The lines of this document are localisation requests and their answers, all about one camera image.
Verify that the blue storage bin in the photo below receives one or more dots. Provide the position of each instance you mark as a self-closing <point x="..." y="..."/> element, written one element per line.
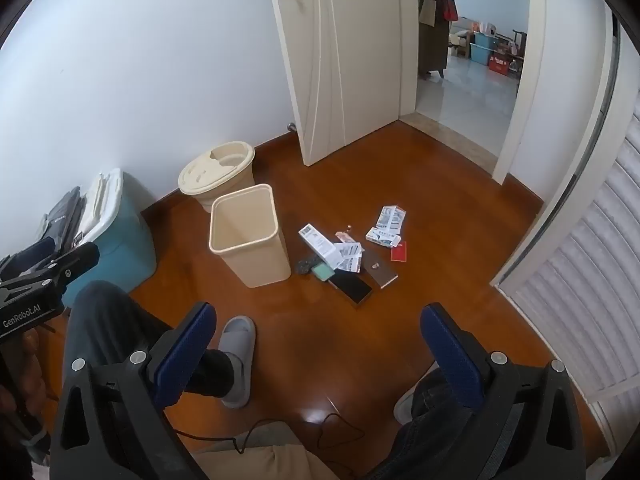
<point x="484" y="49"/>

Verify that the beige rectangular trash bin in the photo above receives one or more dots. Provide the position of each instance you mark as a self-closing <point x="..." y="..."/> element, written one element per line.
<point x="260" y="255"/>

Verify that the white printed packet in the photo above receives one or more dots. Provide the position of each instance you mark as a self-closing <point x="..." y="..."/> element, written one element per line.
<point x="391" y="219"/>

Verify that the person's right leg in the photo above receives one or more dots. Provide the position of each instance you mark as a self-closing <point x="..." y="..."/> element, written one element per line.
<point x="440" y="435"/>

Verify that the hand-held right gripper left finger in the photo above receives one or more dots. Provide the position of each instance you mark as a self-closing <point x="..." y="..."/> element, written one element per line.
<point x="185" y="355"/>

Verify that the brown flat box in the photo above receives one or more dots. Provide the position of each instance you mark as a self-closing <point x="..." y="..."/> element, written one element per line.
<point x="381" y="272"/>

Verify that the dark wooden chair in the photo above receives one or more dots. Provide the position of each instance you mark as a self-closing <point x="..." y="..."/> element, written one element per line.
<point x="520" y="52"/>

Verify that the beige tote bag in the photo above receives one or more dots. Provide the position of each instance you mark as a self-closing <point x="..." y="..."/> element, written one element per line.
<point x="428" y="7"/>

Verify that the black flat box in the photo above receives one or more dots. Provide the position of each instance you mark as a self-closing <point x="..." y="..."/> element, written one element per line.
<point x="352" y="287"/>

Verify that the grey right slipper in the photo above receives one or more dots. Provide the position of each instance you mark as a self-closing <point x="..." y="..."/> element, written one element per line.
<point x="407" y="405"/>

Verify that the grey slipper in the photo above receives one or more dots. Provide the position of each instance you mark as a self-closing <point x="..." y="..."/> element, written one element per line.
<point x="239" y="350"/>
<point x="407" y="405"/>

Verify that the blue cooler box white lid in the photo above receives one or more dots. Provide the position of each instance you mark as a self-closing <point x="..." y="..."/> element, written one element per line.
<point x="125" y="250"/>

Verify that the black bag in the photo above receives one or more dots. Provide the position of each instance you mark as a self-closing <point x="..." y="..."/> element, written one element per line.
<point x="62" y="220"/>

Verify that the white door frame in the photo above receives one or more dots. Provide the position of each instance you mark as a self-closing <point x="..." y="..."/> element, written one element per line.
<point x="525" y="85"/>

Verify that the red card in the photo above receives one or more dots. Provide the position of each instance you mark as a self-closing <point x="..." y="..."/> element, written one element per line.
<point x="399" y="252"/>

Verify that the white louvered closet door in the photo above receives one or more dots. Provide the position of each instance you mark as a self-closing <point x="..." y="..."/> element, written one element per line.
<point x="585" y="285"/>

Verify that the long white printed box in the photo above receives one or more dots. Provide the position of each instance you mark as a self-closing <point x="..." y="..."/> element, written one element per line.
<point x="317" y="245"/>

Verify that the blue white medicine box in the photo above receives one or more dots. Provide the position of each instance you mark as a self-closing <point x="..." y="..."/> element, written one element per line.
<point x="384" y="237"/>

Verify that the person's left leg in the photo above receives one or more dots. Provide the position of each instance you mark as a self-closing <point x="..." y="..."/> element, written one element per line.
<point x="115" y="325"/>

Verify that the grey fuzzy item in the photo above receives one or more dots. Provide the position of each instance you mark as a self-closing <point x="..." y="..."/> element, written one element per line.
<point x="304" y="266"/>

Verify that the red crate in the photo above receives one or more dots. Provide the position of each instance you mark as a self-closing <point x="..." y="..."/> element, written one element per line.
<point x="500" y="64"/>

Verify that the person's leg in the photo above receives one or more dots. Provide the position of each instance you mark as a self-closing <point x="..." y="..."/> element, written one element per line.
<point x="440" y="435"/>
<point x="115" y="325"/>

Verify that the grey left slipper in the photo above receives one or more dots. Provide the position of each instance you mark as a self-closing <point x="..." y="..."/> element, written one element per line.
<point x="239" y="350"/>

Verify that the pink tube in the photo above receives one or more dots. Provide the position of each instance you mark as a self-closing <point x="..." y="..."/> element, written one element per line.
<point x="344" y="236"/>

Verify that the brown wooden cabinet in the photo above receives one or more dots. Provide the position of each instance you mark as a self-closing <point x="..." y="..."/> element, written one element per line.
<point x="432" y="50"/>

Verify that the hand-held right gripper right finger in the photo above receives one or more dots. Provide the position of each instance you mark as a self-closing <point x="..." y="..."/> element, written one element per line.
<point x="450" y="355"/>

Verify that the green flat item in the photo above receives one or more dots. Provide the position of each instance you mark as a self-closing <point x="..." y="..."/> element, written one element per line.
<point x="322" y="271"/>

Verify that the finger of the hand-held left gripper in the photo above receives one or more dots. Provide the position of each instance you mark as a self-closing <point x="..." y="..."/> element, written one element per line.
<point x="32" y="252"/>
<point x="77" y="260"/>

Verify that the beige cushion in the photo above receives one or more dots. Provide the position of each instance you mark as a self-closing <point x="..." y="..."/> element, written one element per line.
<point x="270" y="455"/>

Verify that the round beige bucket with lid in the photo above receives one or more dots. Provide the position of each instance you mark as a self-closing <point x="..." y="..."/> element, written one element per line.
<point x="210" y="170"/>

